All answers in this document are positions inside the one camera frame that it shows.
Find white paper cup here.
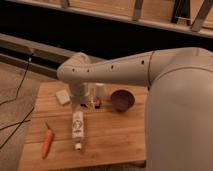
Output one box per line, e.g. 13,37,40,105
95,83,106,99

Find black cable on floor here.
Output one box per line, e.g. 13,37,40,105
0,49,36,150

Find small dark snack packet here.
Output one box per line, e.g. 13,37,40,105
81,99,101,109

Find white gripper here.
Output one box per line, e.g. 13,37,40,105
69,83,89,104

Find orange carrot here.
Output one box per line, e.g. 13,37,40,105
42,125,54,159

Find clear plastic bottle white label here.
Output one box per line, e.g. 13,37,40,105
72,104,84,150

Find purple ceramic bowl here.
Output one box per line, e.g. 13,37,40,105
110,90,135,112

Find beige sponge block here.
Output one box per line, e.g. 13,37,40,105
56,90,70,105

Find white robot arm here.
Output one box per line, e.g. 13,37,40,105
57,47,213,171

